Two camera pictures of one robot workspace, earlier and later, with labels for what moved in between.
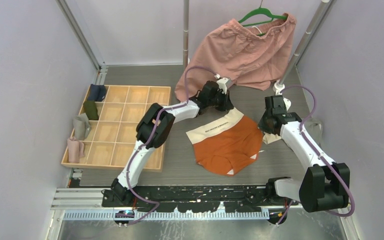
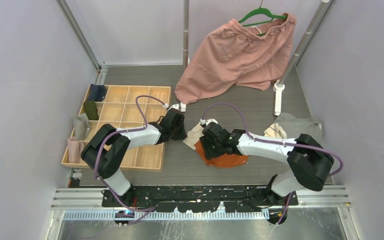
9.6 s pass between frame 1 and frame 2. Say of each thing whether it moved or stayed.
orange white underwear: moved
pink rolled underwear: stayed
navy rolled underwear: stayed
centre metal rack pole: stayed
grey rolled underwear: stayed
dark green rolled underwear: stayed
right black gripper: moved
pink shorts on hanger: stayed
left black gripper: moved
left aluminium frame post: stayed
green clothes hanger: stayed
